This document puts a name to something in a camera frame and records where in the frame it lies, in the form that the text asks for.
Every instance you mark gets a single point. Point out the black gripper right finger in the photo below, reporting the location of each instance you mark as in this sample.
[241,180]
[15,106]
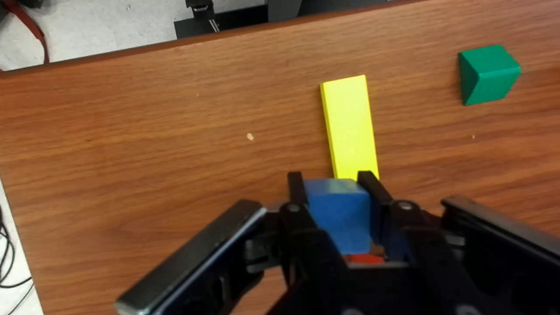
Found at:
[404,234]

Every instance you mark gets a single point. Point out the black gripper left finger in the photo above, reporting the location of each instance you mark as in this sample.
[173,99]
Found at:
[304,234]

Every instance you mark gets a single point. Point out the blue cube block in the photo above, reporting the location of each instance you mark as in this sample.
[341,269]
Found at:
[339,216]

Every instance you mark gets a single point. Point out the long yellow block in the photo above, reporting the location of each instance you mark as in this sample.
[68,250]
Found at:
[351,125]

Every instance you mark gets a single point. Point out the green wedge block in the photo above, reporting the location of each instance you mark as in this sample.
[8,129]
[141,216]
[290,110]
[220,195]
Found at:
[488,76]

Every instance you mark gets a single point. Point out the black metal stand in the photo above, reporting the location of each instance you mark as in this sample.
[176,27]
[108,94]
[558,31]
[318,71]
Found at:
[234,19]

